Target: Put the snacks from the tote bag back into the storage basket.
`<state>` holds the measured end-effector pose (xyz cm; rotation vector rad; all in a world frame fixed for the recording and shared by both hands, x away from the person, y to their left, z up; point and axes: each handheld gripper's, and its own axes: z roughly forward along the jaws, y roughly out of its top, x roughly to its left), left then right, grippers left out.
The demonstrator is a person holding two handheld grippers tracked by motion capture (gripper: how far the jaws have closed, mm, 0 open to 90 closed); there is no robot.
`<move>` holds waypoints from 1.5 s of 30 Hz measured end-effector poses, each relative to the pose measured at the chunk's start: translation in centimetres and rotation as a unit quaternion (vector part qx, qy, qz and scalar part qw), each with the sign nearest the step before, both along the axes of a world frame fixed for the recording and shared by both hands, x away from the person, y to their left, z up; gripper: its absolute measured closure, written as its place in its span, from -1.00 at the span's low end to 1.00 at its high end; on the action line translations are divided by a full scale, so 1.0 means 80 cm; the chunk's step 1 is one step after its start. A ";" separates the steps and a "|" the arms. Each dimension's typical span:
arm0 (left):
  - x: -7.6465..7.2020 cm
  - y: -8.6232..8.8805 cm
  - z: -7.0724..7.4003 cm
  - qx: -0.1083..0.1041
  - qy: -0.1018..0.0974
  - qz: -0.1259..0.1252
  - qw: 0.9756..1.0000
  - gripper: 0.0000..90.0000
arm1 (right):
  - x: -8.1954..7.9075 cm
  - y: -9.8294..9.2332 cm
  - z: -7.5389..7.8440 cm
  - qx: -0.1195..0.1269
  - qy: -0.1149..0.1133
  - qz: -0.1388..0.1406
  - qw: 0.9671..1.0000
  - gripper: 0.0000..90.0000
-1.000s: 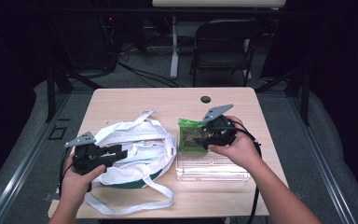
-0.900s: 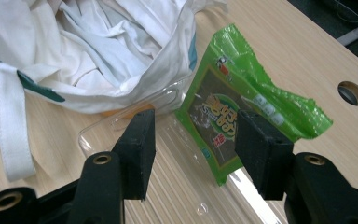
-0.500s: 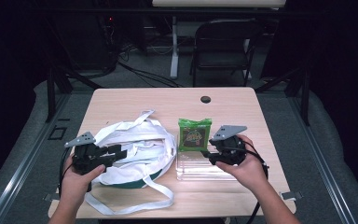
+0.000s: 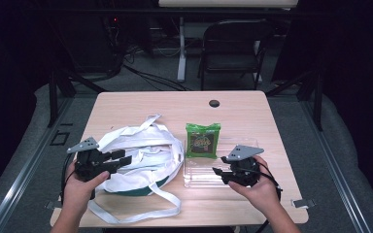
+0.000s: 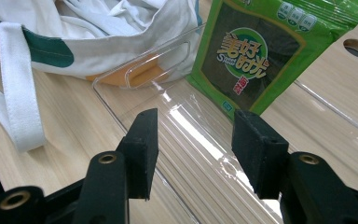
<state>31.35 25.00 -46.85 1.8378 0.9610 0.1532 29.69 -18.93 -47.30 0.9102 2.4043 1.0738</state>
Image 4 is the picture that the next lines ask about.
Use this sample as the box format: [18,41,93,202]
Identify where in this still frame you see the metal table bracket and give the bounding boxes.
[290,198,317,210]
[44,200,62,210]

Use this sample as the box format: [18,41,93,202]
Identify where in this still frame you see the metal floor rail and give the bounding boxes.
[0,96,76,233]
[298,96,371,233]

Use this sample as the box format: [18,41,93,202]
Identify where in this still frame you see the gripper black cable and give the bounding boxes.
[59,152,78,206]
[254,160,284,233]

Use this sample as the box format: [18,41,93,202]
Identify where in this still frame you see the white desk leg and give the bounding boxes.
[176,16,188,83]

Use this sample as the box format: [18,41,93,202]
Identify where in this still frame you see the person's left hand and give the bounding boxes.
[61,160,111,213]

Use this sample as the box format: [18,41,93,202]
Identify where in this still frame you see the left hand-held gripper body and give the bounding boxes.
[66,136,115,183]

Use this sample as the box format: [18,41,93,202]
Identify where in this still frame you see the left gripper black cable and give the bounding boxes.
[59,152,78,206]

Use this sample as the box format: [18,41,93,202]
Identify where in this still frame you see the black folding chair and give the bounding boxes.
[197,18,269,92]

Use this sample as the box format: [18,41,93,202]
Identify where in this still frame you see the person's right hand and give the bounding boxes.
[227,155,283,218]

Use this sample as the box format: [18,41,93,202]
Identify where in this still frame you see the green snack packet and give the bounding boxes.
[185,121,222,160]

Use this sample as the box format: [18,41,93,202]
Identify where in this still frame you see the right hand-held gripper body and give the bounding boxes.
[225,144,265,188]

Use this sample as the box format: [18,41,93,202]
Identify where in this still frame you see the black floor cables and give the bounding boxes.
[121,45,192,92]

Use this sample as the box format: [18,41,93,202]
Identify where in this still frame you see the white tote bag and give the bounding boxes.
[86,113,187,225]

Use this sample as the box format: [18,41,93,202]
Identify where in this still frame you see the black metal stand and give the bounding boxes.
[46,69,109,128]
[265,69,324,132]

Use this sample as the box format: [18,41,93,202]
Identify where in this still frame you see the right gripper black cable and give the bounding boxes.
[254,160,284,233]

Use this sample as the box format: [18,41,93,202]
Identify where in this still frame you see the clear plastic tray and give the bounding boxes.
[182,137,260,189]

